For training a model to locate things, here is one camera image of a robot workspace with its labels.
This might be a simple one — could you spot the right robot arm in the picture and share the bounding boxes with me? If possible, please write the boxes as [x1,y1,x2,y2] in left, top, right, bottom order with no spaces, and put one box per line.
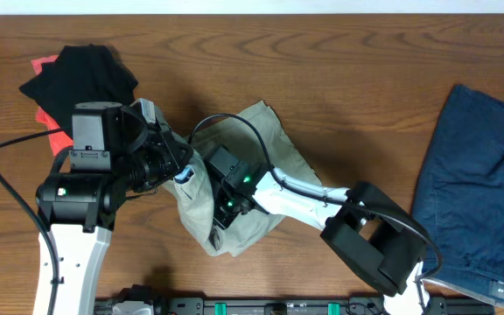
[205,146,431,314]

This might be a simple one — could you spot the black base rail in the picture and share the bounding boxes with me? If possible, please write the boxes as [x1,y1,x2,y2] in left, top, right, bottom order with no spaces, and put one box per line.
[94,283,494,315]

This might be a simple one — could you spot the dark blue denim jeans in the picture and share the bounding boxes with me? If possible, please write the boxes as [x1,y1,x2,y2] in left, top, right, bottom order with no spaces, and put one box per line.
[411,85,504,308]

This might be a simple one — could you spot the red folded garment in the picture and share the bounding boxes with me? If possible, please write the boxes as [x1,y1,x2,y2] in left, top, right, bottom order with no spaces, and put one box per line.
[31,55,74,156]

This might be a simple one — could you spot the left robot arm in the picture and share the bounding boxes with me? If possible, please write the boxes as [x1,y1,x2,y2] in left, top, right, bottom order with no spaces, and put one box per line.
[34,101,193,314]

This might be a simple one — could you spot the black folded garment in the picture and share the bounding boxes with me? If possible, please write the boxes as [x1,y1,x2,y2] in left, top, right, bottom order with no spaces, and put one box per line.
[19,45,138,136]

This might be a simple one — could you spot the khaki green shorts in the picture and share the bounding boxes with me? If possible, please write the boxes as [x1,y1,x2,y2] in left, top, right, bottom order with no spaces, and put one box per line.
[162,101,321,256]

